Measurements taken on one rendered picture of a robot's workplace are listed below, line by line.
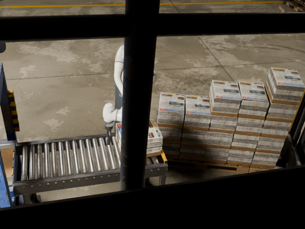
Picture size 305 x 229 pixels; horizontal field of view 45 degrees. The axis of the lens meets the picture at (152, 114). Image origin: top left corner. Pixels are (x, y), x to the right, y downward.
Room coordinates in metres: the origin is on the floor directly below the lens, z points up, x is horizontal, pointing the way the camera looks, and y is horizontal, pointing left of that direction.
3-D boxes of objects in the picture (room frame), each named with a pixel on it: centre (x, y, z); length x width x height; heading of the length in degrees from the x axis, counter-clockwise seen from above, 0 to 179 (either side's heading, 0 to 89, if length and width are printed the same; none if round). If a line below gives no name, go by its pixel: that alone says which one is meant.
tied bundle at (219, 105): (3.43, -0.77, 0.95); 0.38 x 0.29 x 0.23; 0
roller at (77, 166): (2.46, 0.66, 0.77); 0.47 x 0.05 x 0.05; 17
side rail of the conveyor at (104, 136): (2.74, 0.61, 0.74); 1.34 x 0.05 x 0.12; 107
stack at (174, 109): (3.43, -0.65, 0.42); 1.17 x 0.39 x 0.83; 89
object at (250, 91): (3.45, -1.07, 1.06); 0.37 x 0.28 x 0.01; 178
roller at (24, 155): (2.32, 1.10, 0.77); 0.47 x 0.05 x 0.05; 17
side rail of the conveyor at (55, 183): (2.26, 0.46, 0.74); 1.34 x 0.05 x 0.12; 107
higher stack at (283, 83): (3.42, -1.37, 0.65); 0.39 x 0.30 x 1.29; 179
